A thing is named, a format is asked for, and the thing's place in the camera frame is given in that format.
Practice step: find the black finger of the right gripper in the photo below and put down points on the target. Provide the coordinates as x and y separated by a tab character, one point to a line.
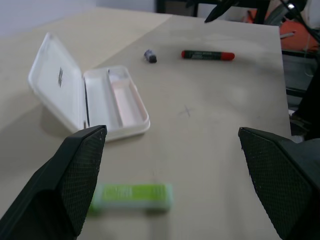
217	11

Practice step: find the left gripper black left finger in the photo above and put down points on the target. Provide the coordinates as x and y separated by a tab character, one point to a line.
50	190

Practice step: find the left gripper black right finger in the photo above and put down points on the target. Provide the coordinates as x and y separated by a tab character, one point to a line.
287	187

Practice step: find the red and green marker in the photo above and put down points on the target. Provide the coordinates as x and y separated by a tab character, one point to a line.
207	55

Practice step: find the green translucent lead box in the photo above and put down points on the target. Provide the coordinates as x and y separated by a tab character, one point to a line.
135	197

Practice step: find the white plastic pencil case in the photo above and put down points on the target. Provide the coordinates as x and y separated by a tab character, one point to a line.
57	80

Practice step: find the black framed side table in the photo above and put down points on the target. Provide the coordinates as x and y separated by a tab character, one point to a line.
260	12

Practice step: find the orange object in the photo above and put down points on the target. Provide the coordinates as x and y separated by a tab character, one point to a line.
290	26

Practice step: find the black table support frame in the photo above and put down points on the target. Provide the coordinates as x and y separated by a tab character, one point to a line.
310	107

